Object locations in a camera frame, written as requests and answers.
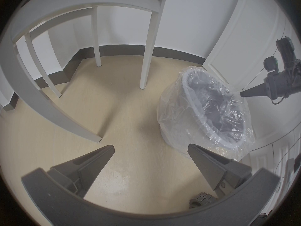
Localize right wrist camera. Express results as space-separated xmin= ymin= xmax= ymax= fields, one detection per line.
xmin=263 ymin=56 xmax=279 ymax=73

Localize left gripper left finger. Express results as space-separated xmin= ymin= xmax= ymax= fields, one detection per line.
xmin=48 ymin=144 xmax=116 ymax=199

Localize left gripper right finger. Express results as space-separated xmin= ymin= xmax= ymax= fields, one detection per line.
xmin=187 ymin=143 xmax=253 ymax=196

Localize white panelled door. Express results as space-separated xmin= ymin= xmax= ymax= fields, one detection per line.
xmin=202 ymin=0 xmax=301 ymax=150

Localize white trash bin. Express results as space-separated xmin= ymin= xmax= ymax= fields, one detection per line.
xmin=159 ymin=67 xmax=248 ymax=155

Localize clear plastic bag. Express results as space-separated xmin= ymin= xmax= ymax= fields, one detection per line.
xmin=156 ymin=65 xmax=257 ymax=162

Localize white chair dark grey cushions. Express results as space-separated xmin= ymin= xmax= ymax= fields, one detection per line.
xmin=0 ymin=0 xmax=174 ymax=143

